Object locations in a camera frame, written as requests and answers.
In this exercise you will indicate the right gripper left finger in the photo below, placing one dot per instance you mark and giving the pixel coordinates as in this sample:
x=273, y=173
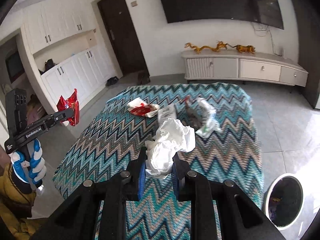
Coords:
x=97, y=210

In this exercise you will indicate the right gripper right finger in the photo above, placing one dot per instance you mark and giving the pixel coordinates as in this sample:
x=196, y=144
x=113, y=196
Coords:
x=219, y=209

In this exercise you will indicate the red snack wrapper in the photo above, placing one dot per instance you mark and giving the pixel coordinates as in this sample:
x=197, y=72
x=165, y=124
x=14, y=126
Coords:
x=71, y=105

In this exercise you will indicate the white tissue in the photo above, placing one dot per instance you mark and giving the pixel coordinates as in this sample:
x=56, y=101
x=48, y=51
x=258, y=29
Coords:
x=171, y=137

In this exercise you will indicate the white milk carton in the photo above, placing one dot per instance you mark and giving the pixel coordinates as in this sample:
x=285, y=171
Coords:
x=166, y=113

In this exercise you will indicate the white round trash bin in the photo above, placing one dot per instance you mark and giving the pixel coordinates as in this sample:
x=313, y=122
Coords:
x=284, y=201

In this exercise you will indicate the blue white gloved hand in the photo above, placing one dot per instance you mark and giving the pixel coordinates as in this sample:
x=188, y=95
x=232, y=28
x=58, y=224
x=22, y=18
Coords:
x=29, y=167

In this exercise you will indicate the zigzag knitted table cloth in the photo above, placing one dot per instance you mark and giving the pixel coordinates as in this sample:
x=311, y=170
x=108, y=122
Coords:
x=115, y=137

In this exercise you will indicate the black shoes on floor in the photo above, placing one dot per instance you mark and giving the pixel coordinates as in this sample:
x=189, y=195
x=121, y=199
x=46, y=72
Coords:
x=112, y=81

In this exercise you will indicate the crumpled clear plastic wrapper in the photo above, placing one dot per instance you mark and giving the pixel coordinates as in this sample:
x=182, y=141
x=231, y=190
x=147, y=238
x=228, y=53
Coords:
x=205, y=123

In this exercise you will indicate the red white paper bag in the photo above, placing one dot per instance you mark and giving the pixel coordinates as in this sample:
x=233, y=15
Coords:
x=139, y=107

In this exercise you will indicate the dark entrance door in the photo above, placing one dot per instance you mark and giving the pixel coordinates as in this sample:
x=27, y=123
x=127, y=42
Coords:
x=124, y=40

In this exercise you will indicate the white TV cabinet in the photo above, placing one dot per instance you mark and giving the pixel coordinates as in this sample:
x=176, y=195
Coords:
x=232, y=65

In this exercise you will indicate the golden tiger figurine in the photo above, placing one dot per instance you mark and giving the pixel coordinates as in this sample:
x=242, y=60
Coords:
x=244, y=49

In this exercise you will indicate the golden dragon figurine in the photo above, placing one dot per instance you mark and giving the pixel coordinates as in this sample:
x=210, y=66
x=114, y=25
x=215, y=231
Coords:
x=220, y=45

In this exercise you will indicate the white wall cupboard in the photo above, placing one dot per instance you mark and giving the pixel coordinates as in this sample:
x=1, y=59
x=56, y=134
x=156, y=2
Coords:
x=66, y=51

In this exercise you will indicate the black wall television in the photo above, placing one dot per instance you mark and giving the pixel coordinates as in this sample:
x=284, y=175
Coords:
x=265, y=12

